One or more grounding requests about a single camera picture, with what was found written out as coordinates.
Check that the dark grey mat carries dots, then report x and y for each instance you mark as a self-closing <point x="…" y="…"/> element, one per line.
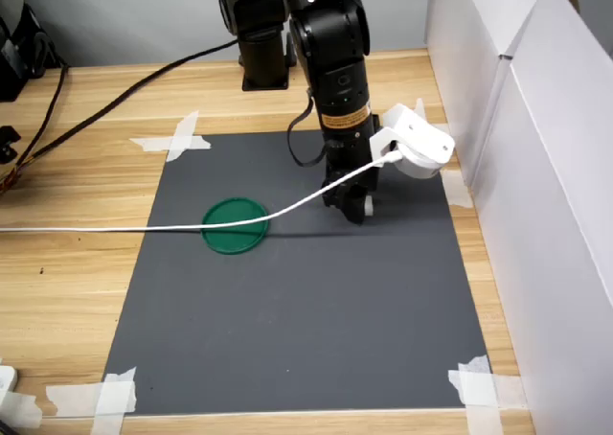
<point x="297" y="310"/>

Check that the white partition board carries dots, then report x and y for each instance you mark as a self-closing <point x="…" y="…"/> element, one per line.
<point x="565" y="214"/>
<point x="460" y="47"/>

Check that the small black clamp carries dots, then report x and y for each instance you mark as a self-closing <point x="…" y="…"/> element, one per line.
<point x="7" y="143"/>

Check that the round green lid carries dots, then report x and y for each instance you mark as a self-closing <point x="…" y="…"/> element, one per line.
<point x="234" y="241"/>

